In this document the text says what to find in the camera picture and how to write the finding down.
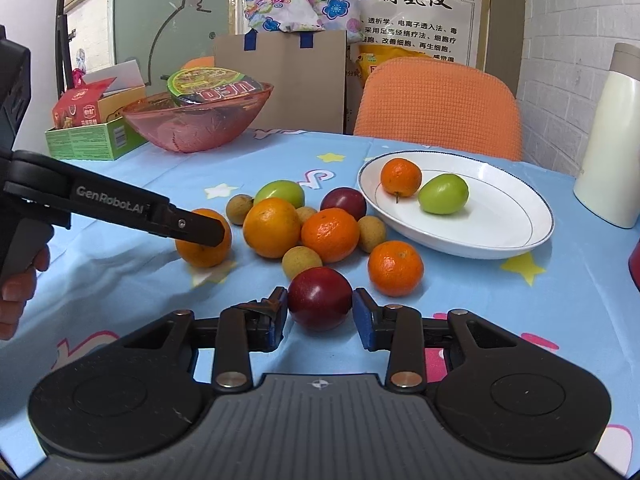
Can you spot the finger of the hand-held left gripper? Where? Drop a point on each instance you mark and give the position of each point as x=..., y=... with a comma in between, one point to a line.
x=200, y=230

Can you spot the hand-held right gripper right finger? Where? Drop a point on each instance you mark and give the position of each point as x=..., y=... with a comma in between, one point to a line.
x=364, y=322

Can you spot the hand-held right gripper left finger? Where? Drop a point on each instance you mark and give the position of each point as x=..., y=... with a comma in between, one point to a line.
x=276, y=332

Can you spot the orange mandarin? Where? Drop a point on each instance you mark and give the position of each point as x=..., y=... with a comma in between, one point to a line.
x=396, y=268
x=330, y=236
x=401, y=176
x=202, y=255

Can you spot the brown longan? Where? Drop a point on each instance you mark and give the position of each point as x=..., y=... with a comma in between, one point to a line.
x=373, y=234
x=306, y=214
x=300, y=262
x=239, y=209

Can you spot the dark red plum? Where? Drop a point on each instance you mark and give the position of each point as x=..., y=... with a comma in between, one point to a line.
x=320, y=300
x=345, y=201

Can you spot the large orange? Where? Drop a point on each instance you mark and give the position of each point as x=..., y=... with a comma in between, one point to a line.
x=272, y=227

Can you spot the white plate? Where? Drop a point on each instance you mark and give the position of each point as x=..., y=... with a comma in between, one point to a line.
x=480, y=225

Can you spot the person's left hand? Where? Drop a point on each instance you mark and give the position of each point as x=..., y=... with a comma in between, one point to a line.
x=20, y=290

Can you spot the green cardboard box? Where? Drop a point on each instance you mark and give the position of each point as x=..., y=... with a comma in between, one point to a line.
x=85, y=142

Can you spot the blue printed tablecloth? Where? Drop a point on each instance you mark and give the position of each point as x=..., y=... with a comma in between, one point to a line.
x=150, y=290

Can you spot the red snack packet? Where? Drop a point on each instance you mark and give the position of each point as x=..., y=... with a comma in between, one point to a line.
x=80, y=107

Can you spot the green apple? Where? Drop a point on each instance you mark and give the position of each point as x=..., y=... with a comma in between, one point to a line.
x=280, y=192

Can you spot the pink plastic bowl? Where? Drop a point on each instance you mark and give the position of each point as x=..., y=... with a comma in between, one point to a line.
x=195, y=130

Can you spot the white envelope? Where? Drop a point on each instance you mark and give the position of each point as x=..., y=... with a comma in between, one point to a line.
x=122, y=76

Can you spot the instant noodle cup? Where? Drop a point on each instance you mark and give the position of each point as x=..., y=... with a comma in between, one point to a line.
x=212, y=85

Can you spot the green jujube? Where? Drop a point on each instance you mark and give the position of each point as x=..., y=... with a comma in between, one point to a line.
x=444, y=193

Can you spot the orange chair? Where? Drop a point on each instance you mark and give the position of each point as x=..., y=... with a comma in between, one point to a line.
x=440, y=110
x=199, y=63

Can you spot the brown cardboard box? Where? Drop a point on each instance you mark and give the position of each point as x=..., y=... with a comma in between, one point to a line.
x=290, y=85

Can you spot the frosted glass door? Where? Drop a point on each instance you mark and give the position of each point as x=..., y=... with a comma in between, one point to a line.
x=160, y=20

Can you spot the orange chair back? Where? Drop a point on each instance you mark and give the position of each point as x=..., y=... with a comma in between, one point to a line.
x=440, y=110

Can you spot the red thermos jug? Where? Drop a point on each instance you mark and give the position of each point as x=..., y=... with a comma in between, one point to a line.
x=635, y=267

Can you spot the white thermos jug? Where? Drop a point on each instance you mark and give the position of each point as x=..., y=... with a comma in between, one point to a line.
x=607, y=150

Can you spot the wall poster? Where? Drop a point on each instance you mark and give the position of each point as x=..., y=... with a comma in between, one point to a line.
x=425, y=15

